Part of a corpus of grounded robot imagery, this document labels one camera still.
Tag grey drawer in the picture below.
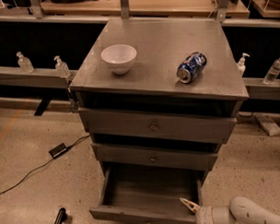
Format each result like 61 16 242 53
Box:
90 162 207 224
91 143 217 171
78 108 237 144

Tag grey top drawer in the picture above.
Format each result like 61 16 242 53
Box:
78 108 237 144

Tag white pump bottle right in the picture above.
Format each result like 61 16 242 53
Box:
237 53 250 75

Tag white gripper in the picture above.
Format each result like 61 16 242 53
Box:
180 197 231 224

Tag wooden table background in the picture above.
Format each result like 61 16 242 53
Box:
41 0 251 26

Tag grey bottom drawer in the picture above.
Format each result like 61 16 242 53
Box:
90 162 207 224

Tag black power cable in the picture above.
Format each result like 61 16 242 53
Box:
0 134 93 198

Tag grey middle drawer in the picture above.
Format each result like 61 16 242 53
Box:
91 143 217 171

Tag black power adapter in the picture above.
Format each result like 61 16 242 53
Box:
48 143 67 159

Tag grey metal shelf rail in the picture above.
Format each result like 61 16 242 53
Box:
0 66 67 89

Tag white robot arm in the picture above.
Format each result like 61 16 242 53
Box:
180 196 280 224

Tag white block on floor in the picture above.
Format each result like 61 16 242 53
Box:
257 116 280 136

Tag white ceramic bowl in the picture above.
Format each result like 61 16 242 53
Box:
101 44 137 74

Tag crushed blue soda can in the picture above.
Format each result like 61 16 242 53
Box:
177 52 207 84

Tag black cylindrical object on floor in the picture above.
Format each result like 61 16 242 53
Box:
54 207 67 224

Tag clear pump bottle near cabinet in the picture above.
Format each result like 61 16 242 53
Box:
54 56 71 77

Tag clear pump bottle far left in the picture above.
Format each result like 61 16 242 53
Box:
17 52 34 73

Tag clear plastic water bottle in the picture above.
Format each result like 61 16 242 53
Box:
263 57 280 85

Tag grey wooden drawer cabinet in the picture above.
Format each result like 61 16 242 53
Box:
67 13 253 191

